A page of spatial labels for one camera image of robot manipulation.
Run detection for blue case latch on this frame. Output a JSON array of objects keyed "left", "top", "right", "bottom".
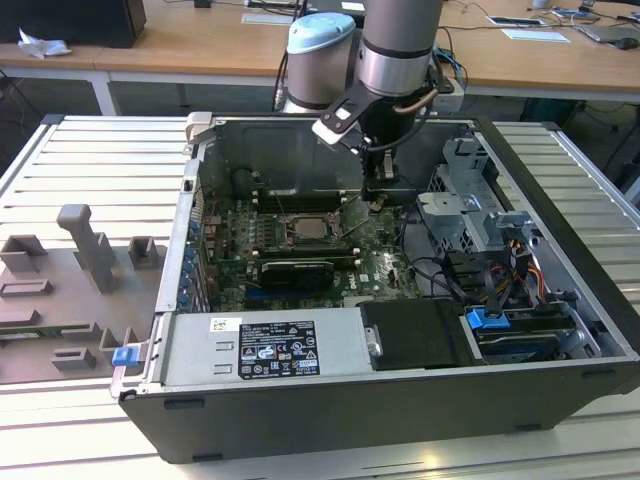
[{"left": 112, "top": 346, "right": 138, "bottom": 370}]

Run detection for black round board component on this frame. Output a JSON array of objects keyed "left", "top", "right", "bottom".
[{"left": 230, "top": 167, "right": 257, "bottom": 195}]

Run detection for grey parts rack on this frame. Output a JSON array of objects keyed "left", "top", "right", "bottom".
[{"left": 0, "top": 203, "right": 169, "bottom": 386}]

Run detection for grey power supply unit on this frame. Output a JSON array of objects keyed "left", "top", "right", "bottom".
[{"left": 159, "top": 307, "right": 376, "bottom": 389}]

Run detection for black box on desk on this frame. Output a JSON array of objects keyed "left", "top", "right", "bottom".
[{"left": 0, "top": 0, "right": 148, "bottom": 50}]

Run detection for white paper sheet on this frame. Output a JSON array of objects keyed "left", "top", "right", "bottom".
[{"left": 501, "top": 28, "right": 571, "bottom": 44}]

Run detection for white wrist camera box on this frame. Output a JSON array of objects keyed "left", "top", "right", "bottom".
[{"left": 311, "top": 94, "right": 376, "bottom": 151}]

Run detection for green RAM stick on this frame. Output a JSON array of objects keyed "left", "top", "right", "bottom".
[{"left": 0, "top": 324, "right": 92, "bottom": 340}]

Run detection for crumpled white paper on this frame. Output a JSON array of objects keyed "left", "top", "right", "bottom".
[{"left": 17, "top": 27, "right": 71, "bottom": 61}]

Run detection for open black PC case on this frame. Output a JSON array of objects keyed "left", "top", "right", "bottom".
[{"left": 110, "top": 112, "right": 640, "bottom": 464}]

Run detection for black RAM slot bank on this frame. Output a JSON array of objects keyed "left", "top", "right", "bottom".
[
  {"left": 254, "top": 243, "right": 362, "bottom": 267},
  {"left": 255, "top": 189, "right": 347, "bottom": 211}
]

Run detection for CPU socket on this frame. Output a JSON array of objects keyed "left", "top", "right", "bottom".
[{"left": 283, "top": 212, "right": 347, "bottom": 250}]

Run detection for grey metal drive cage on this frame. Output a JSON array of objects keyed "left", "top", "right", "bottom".
[{"left": 414, "top": 137, "right": 541, "bottom": 256}]

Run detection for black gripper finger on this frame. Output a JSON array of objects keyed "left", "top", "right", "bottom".
[{"left": 363, "top": 152, "right": 399, "bottom": 202}]

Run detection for black power supply label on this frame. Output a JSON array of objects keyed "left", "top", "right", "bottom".
[{"left": 238, "top": 322, "right": 321, "bottom": 380}]

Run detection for blue hanging cable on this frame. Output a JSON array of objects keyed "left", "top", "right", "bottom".
[{"left": 438, "top": 48, "right": 469, "bottom": 89}]

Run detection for green motherboard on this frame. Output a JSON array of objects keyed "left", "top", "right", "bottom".
[{"left": 199, "top": 189, "right": 426, "bottom": 311}]

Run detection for grey case latch handle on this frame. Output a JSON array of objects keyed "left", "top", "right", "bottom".
[{"left": 184, "top": 112, "right": 217, "bottom": 147}]

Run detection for grey flat desk plate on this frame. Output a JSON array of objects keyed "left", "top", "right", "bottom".
[{"left": 241, "top": 13, "right": 297, "bottom": 26}]

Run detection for black graphics card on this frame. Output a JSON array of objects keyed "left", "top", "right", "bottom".
[{"left": 259, "top": 259, "right": 335, "bottom": 294}]

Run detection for blue disk carrier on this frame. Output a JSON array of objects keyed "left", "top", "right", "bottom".
[{"left": 464, "top": 307, "right": 571, "bottom": 364}]

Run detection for black cable bundle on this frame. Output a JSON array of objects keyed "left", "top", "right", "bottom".
[{"left": 399, "top": 204, "right": 501, "bottom": 321}]

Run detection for orange and yellow wires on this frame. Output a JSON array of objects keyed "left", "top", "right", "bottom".
[{"left": 507, "top": 239, "right": 547, "bottom": 302}]

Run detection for wooden desk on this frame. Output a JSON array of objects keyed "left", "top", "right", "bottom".
[{"left": 0, "top": 0, "right": 640, "bottom": 106}]

